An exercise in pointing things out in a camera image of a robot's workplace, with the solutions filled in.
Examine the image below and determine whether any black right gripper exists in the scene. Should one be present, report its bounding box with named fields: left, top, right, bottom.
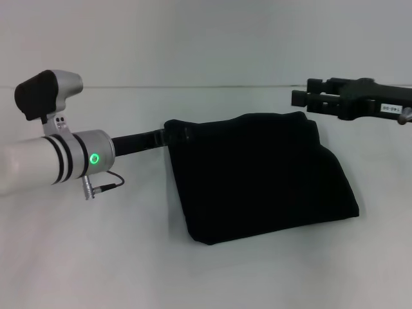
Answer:
left=290, top=77, right=412, bottom=126

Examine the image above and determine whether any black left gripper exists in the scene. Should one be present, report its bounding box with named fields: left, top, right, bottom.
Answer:
left=111, top=127, right=191, bottom=158

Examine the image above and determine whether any black shirt with FREE print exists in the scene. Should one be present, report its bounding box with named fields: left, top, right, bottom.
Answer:
left=163, top=111, right=361, bottom=246

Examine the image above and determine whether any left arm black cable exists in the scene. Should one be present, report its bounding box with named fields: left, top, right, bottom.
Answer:
left=82, top=170, right=126, bottom=201

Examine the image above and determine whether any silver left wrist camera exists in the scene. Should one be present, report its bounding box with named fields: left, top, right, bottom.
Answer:
left=14, top=70, right=84, bottom=136

